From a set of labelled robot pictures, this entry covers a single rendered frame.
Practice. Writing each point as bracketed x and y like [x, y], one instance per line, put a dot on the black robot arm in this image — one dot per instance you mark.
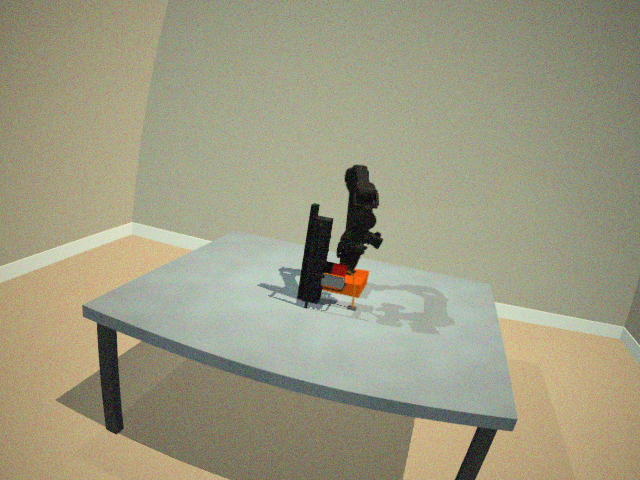
[361, 196]

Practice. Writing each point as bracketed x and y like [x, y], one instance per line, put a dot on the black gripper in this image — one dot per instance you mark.
[355, 248]

